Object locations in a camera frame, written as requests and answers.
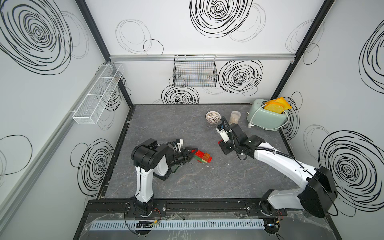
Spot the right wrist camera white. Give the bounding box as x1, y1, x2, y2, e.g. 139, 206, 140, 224
216, 124, 230, 143

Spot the yellow toast slice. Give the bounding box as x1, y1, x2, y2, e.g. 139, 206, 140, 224
273, 97, 292, 110
264, 102, 285, 114

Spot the translucent plastic cup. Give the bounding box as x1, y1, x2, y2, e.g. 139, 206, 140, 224
229, 111, 241, 124

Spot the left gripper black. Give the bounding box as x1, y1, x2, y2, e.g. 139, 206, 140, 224
167, 148, 197, 169

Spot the white wire shelf basket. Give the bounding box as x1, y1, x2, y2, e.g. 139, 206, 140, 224
73, 63, 124, 125

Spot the white toaster cable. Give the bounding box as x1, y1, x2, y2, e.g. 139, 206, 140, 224
247, 103, 290, 132

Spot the yellow toast slice back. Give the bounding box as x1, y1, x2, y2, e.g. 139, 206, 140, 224
273, 97, 292, 110

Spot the white perforated bowl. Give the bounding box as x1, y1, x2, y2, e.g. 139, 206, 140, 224
205, 111, 222, 125

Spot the yellow toast slice front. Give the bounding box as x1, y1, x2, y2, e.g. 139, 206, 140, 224
264, 102, 285, 114

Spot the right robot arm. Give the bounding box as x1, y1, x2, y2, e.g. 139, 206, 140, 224
217, 118, 338, 218

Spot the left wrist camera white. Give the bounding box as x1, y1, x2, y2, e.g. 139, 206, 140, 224
176, 139, 184, 152

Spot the red large lego brick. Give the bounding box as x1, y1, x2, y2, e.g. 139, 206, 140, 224
195, 151, 205, 159

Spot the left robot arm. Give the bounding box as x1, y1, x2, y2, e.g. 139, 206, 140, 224
131, 138, 199, 217

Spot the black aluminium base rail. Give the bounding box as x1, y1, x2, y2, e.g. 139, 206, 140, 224
85, 197, 326, 218

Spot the orange lego brick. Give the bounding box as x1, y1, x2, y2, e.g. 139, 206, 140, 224
203, 153, 211, 161

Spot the mint green toaster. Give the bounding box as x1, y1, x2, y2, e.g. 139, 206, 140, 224
247, 99, 290, 131

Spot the grey slotted cable duct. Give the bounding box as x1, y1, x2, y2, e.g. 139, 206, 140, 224
89, 219, 266, 231

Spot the black wire basket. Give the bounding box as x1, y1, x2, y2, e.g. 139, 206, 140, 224
172, 55, 218, 87

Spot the green lego brick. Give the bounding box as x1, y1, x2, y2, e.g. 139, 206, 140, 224
195, 157, 208, 163

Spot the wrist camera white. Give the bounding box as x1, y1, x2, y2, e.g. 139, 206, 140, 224
216, 124, 230, 143
176, 139, 184, 152

